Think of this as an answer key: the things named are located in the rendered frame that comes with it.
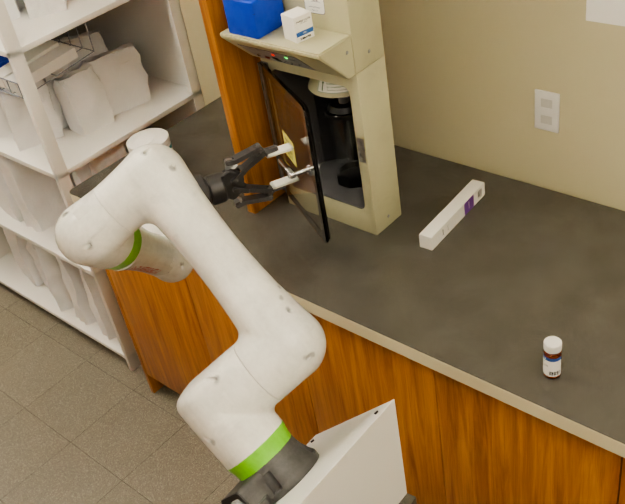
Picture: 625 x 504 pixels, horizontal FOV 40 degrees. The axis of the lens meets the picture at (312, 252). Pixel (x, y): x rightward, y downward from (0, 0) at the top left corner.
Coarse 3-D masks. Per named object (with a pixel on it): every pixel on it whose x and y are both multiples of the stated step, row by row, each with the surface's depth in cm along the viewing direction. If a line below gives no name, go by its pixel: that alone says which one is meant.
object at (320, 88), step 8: (312, 80) 217; (312, 88) 217; (320, 88) 214; (328, 88) 213; (336, 88) 212; (344, 88) 212; (320, 96) 215; (328, 96) 214; (336, 96) 213; (344, 96) 213
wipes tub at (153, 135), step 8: (152, 128) 265; (160, 128) 264; (136, 136) 262; (144, 136) 261; (152, 136) 260; (160, 136) 260; (168, 136) 260; (128, 144) 259; (136, 144) 258; (144, 144) 257; (168, 144) 260
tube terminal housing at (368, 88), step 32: (288, 0) 202; (352, 0) 191; (352, 32) 195; (288, 64) 214; (384, 64) 208; (352, 96) 206; (384, 96) 212; (384, 128) 216; (384, 160) 220; (384, 192) 225; (352, 224) 233; (384, 224) 230
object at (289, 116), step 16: (272, 80) 213; (272, 96) 219; (288, 96) 204; (272, 112) 225; (288, 112) 209; (304, 112) 197; (288, 128) 215; (304, 128) 201; (304, 144) 206; (288, 160) 227; (304, 160) 211; (304, 176) 217; (288, 192) 240; (304, 192) 222; (320, 192) 210; (304, 208) 229; (320, 208) 213; (320, 224) 218
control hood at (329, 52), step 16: (224, 32) 207; (272, 32) 202; (320, 32) 198; (336, 32) 197; (240, 48) 213; (272, 48) 198; (288, 48) 194; (304, 48) 192; (320, 48) 191; (336, 48) 192; (320, 64) 194; (336, 64) 194; (352, 64) 198
